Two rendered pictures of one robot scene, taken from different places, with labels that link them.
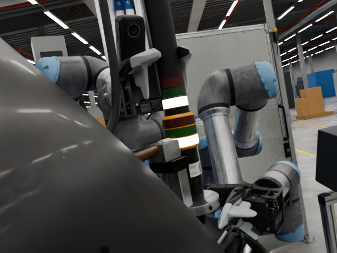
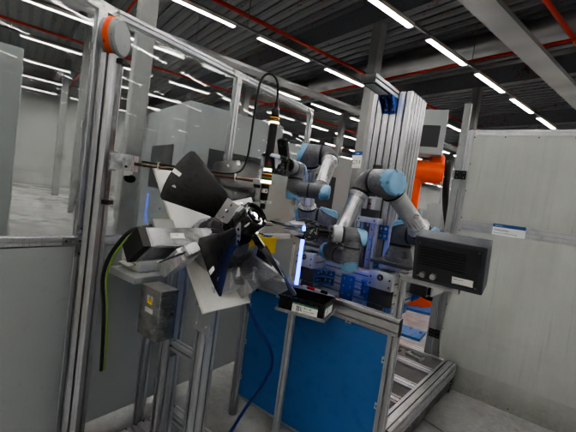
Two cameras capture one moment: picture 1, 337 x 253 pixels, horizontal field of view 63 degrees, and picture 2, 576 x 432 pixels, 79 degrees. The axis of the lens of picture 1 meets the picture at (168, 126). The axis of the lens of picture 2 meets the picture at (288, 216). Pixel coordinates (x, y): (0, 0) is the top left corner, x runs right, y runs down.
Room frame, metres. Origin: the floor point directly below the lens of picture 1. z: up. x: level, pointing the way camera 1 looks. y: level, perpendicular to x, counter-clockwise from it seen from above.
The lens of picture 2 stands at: (-0.51, -1.25, 1.32)
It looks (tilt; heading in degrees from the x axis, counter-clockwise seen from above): 3 degrees down; 50
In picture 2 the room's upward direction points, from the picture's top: 8 degrees clockwise
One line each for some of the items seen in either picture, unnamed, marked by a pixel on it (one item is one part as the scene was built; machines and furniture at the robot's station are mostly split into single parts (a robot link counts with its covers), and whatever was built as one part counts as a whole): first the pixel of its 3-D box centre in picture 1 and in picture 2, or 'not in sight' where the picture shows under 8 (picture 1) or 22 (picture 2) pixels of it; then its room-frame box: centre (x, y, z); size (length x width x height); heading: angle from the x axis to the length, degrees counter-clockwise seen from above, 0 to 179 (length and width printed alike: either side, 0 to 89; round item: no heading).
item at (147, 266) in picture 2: not in sight; (140, 257); (0.04, 0.50, 0.92); 0.17 x 0.16 x 0.11; 104
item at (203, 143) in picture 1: (213, 148); (403, 231); (1.21, -0.18, 1.20); 0.13 x 0.12 x 0.14; 85
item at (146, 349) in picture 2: not in sight; (146, 353); (0.12, 0.49, 0.42); 0.04 x 0.04 x 0.83; 14
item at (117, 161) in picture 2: not in sight; (123, 162); (-0.10, 0.40, 1.36); 0.10 x 0.07 x 0.09; 139
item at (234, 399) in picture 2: not in sight; (241, 349); (0.64, 0.39, 0.39); 0.04 x 0.04 x 0.78; 14
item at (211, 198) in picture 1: (183, 173); (262, 191); (0.36, -0.01, 1.32); 0.09 x 0.07 x 0.10; 139
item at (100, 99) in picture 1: (117, 99); (296, 169); (0.63, 0.10, 1.45); 0.11 x 0.08 x 0.09; 24
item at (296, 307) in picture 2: not in sight; (306, 303); (0.60, -0.13, 0.85); 0.22 x 0.17 x 0.07; 118
